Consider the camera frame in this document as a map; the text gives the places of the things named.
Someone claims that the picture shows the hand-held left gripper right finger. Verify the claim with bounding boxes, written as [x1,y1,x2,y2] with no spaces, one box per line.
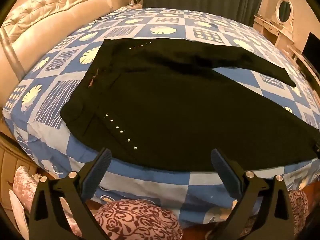
[207,149,295,240]

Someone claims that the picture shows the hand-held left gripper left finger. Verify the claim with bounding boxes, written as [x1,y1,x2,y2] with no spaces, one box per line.
[28,148,112,240]

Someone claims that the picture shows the black pants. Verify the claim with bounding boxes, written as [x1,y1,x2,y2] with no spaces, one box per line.
[60,38,320,172]

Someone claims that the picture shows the maroon floral patterned cushion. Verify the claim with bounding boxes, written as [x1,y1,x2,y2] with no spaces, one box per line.
[94,199,184,240]

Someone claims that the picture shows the pink floral cushion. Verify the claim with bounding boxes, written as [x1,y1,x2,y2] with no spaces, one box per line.
[12,165,83,238]

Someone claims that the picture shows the cream quilted bed side panel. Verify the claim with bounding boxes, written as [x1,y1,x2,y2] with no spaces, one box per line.
[0,132,38,220]

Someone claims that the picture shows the black monitor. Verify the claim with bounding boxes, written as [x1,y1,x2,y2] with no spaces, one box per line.
[302,32,320,63]

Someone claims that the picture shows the white vanity table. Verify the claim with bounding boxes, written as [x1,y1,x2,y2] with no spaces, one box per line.
[252,14,295,53]

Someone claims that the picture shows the oval white-framed mirror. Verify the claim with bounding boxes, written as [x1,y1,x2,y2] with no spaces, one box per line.
[276,0,294,25]

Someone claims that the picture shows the blue checkered bed sheet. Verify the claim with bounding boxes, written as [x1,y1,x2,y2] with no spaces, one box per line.
[2,6,320,228]

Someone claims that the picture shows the cream tufted headboard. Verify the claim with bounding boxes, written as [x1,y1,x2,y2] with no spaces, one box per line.
[0,0,119,105]

